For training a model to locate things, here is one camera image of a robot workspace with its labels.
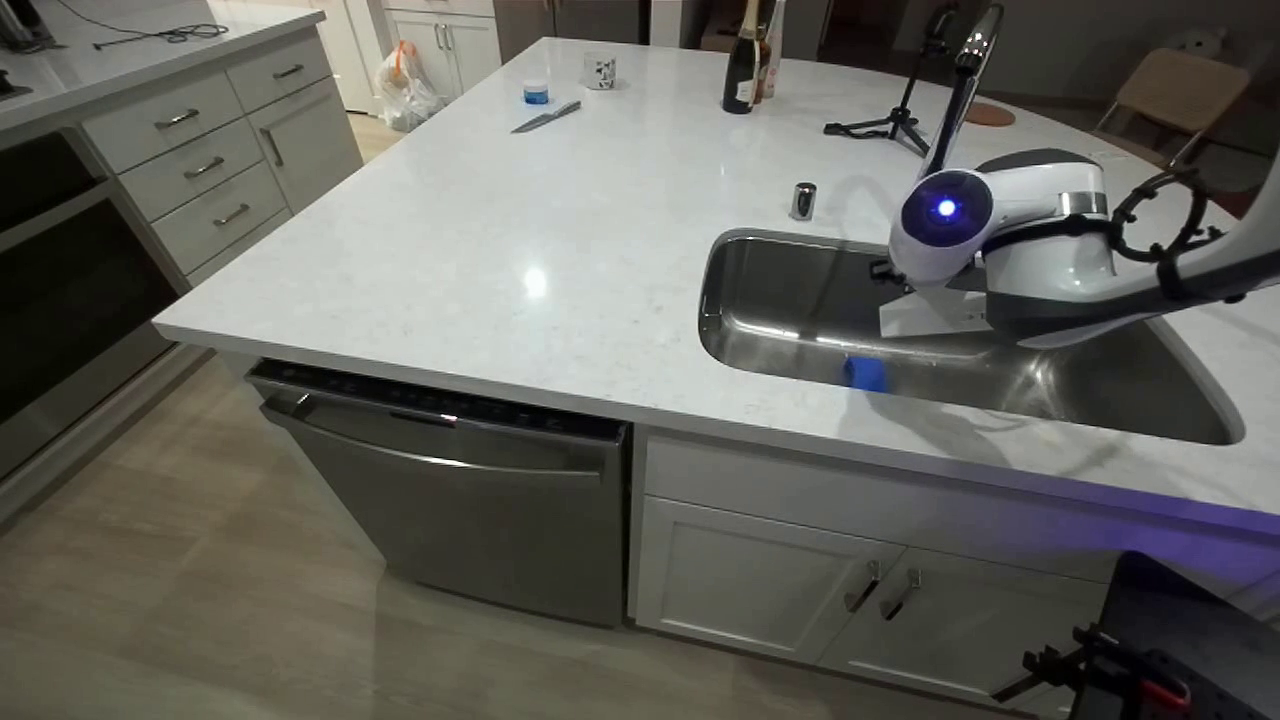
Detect stainless steel sink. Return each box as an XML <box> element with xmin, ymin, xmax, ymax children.
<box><xmin>693</xmin><ymin>226</ymin><xmax>1247</xmax><ymax>453</ymax></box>

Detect dark green bottle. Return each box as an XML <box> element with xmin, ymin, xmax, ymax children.
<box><xmin>722</xmin><ymin>0</ymin><xmax>761</xmax><ymax>122</ymax></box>

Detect black camera stand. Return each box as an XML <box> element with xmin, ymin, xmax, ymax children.
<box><xmin>989</xmin><ymin>547</ymin><xmax>1280</xmax><ymax>720</ymax></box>

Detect tan wooden chair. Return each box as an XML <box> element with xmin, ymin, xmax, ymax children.
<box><xmin>1097</xmin><ymin>45</ymin><xmax>1254</xmax><ymax>140</ymax></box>

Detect black built-in oven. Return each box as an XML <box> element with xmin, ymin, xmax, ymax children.
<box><xmin>0</xmin><ymin>128</ymin><xmax>188</xmax><ymax>487</ymax></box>

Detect stainless steel dishwasher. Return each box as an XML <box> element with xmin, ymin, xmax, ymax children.
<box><xmin>245</xmin><ymin>353</ymin><xmax>635</xmax><ymax>634</ymax></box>

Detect white cabinet drawer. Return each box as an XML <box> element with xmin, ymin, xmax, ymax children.
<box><xmin>77</xmin><ymin>69</ymin><xmax>248</xmax><ymax>180</ymax></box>
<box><xmin>225</xmin><ymin>33</ymin><xmax>336</xmax><ymax>118</ymax></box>
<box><xmin>148</xmin><ymin>156</ymin><xmax>292</xmax><ymax>280</ymax></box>
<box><xmin>116</xmin><ymin>118</ymin><xmax>272</xmax><ymax>226</ymax></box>

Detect blue tape piece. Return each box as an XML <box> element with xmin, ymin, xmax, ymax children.
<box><xmin>842</xmin><ymin>348</ymin><xmax>898</xmax><ymax>396</ymax></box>

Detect kitchen knife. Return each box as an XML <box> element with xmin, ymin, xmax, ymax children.
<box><xmin>508</xmin><ymin>97</ymin><xmax>589</xmax><ymax>140</ymax></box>

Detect brown labelled bottle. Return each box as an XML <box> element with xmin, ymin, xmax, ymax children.
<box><xmin>746</xmin><ymin>0</ymin><xmax>786</xmax><ymax>107</ymax></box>

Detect white island cabinet door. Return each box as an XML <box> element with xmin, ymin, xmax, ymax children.
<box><xmin>829</xmin><ymin>547</ymin><xmax>1119</xmax><ymax>714</ymax></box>
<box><xmin>634</xmin><ymin>491</ymin><xmax>888</xmax><ymax>664</ymax></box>

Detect white side counter cabinet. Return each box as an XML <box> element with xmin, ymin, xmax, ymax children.
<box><xmin>0</xmin><ymin>10</ymin><xmax>370</xmax><ymax>527</ymax></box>

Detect white plastic bag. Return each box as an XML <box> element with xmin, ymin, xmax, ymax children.
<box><xmin>373</xmin><ymin>33</ymin><xmax>445</xmax><ymax>137</ymax></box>

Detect metal cabinet door handle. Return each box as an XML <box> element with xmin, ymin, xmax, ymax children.
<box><xmin>842</xmin><ymin>565</ymin><xmax>888</xmax><ymax>622</ymax></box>
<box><xmin>875</xmin><ymin>568</ymin><xmax>924</xmax><ymax>628</ymax></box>

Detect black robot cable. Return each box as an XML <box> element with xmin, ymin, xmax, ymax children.
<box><xmin>986</xmin><ymin>167</ymin><xmax>1280</xmax><ymax>300</ymax></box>

